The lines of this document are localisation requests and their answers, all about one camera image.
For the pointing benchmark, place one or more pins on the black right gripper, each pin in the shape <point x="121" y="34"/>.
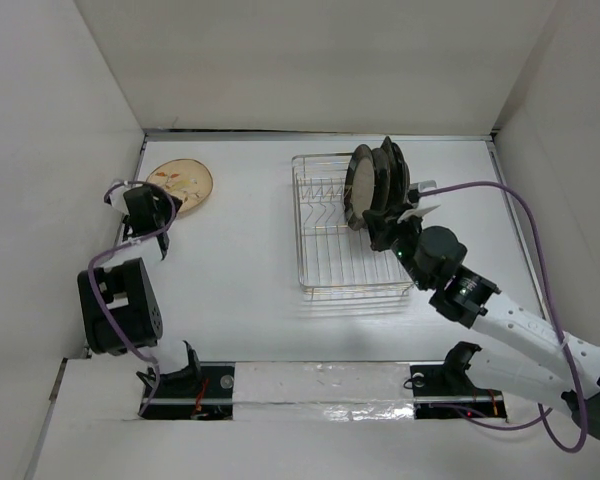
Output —
<point x="383" y="225"/>

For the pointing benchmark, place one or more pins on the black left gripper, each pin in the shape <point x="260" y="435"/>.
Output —
<point x="162" y="202"/>

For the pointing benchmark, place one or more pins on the striped rim cream plate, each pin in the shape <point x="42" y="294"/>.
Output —
<point x="360" y="180"/>

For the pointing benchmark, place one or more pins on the black square floral plate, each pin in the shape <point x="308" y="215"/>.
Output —
<point x="396" y="193"/>

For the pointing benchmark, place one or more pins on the beige bird pattern plate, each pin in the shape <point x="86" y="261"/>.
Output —
<point x="188" y="180"/>

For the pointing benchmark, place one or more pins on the grey reindeer plate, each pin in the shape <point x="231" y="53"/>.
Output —
<point x="382" y="179"/>

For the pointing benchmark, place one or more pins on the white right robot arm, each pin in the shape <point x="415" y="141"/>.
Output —
<point x="559" y="371"/>

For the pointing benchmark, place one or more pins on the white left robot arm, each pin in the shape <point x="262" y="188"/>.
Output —
<point x="119" y="308"/>

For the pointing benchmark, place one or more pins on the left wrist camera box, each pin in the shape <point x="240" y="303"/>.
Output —
<point x="114" y="197"/>

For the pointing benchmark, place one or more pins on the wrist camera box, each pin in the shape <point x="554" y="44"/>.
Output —
<point x="422" y="199"/>
<point x="114" y="197"/>

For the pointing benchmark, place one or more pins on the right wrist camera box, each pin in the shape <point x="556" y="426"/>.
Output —
<point x="422" y="199"/>

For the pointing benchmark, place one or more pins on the wire dish rack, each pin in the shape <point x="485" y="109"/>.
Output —
<point x="335" y="262"/>

